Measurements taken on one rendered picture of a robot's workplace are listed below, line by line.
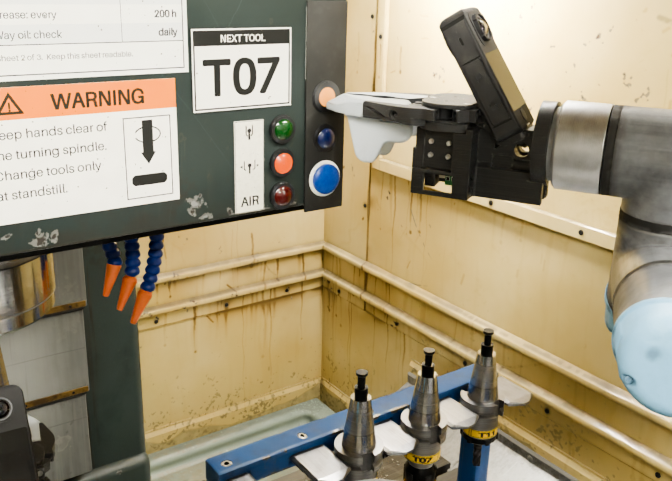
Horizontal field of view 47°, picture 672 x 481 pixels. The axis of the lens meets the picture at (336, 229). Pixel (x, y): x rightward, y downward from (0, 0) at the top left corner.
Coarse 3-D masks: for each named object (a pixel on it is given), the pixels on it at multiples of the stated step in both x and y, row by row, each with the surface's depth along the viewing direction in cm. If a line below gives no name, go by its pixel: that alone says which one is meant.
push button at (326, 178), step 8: (320, 168) 75; (328, 168) 75; (336, 168) 76; (320, 176) 75; (328, 176) 75; (336, 176) 76; (320, 184) 75; (328, 184) 76; (336, 184) 76; (320, 192) 76; (328, 192) 76
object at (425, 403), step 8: (424, 376) 101; (432, 376) 102; (416, 384) 102; (424, 384) 101; (432, 384) 101; (416, 392) 102; (424, 392) 101; (432, 392) 102; (416, 400) 102; (424, 400) 102; (432, 400) 102; (416, 408) 102; (424, 408) 102; (432, 408) 102; (408, 416) 104; (416, 416) 102; (424, 416) 102; (432, 416) 102; (440, 416) 104; (416, 424) 103; (424, 424) 102; (432, 424) 102
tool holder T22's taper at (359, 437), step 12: (348, 408) 97; (360, 408) 95; (348, 420) 96; (360, 420) 95; (372, 420) 96; (348, 432) 96; (360, 432) 96; (372, 432) 97; (348, 444) 96; (360, 444) 96; (372, 444) 97
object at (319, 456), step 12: (300, 456) 97; (312, 456) 97; (324, 456) 97; (336, 456) 97; (300, 468) 95; (312, 468) 95; (324, 468) 95; (336, 468) 95; (348, 468) 95; (312, 480) 93; (324, 480) 93; (336, 480) 93
